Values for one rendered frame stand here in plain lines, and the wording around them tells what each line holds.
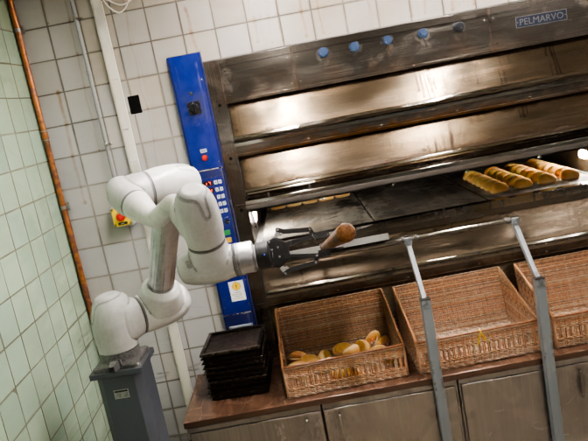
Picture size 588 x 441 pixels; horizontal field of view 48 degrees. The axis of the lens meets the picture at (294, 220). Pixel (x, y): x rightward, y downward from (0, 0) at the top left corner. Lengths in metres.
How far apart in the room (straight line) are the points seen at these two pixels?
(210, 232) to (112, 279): 1.82
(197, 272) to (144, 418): 1.05
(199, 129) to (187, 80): 0.24
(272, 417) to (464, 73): 1.83
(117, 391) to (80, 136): 1.31
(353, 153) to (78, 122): 1.33
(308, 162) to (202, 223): 1.64
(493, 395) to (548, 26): 1.74
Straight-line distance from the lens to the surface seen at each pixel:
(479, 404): 3.14
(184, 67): 3.25
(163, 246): 2.45
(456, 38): 3.38
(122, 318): 2.62
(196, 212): 1.67
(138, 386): 2.67
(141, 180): 2.24
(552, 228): 3.57
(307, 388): 3.09
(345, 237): 1.01
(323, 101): 3.26
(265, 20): 3.27
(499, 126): 3.42
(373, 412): 3.06
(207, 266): 1.76
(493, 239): 3.48
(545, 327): 3.03
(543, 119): 3.49
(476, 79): 3.38
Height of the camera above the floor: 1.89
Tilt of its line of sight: 11 degrees down
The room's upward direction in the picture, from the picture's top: 11 degrees counter-clockwise
